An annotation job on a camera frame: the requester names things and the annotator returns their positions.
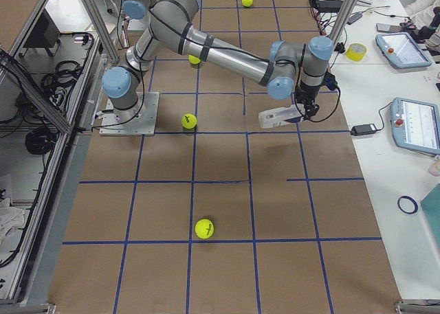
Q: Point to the lower teach pendant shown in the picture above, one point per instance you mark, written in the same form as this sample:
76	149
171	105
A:
415	125

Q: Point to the far left Wilson tennis ball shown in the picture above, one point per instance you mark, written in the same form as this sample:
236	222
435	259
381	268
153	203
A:
247	3

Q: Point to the wilson tennis ball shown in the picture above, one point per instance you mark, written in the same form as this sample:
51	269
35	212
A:
247	3
204	228

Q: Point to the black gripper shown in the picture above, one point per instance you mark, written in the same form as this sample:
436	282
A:
304	95

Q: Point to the black power adapter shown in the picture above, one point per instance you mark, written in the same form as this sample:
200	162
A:
363	129

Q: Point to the front Wilson tennis ball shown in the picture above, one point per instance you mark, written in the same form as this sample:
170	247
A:
204	228

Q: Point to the upper teach pendant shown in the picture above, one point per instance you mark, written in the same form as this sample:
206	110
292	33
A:
401	51

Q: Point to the tennis ball near base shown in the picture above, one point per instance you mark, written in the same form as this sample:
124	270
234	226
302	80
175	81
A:
189	121

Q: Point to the yellow tape roll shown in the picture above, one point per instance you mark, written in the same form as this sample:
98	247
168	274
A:
356	52

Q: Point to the black power brick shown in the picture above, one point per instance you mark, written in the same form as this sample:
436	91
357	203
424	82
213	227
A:
324	6

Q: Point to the teach pendant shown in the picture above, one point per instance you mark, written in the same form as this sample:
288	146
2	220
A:
415	125
401	51

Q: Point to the centre tennis ball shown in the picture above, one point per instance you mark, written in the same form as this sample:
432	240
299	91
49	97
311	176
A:
194	60

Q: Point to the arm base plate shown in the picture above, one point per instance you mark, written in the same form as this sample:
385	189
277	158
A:
140	120

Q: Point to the teal box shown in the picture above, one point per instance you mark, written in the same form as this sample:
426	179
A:
430	206

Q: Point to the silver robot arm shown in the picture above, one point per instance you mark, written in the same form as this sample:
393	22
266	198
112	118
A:
134	14
291	70

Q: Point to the clear tennis ball can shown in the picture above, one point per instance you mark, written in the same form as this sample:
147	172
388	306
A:
280	116

